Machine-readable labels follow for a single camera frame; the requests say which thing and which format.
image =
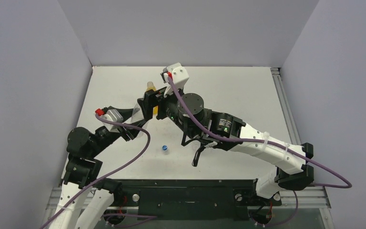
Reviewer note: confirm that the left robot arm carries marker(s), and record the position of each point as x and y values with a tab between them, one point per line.
84	195

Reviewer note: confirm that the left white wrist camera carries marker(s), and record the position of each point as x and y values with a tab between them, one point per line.
111	115

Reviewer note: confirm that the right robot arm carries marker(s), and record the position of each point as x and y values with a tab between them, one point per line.
229	133

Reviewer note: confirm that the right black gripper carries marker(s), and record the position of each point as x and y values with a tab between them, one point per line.
159	103

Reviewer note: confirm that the tall clear bottle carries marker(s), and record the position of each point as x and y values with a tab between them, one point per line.
137	117

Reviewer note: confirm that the aluminium frame rail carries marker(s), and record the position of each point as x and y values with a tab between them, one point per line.
281	124

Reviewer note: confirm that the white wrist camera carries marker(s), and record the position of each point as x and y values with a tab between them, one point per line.
179	76
111	115

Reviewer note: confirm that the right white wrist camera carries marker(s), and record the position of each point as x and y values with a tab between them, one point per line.
179	76

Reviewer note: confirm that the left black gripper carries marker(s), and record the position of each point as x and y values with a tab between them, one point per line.
131	132

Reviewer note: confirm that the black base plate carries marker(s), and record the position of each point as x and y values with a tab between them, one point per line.
171	199

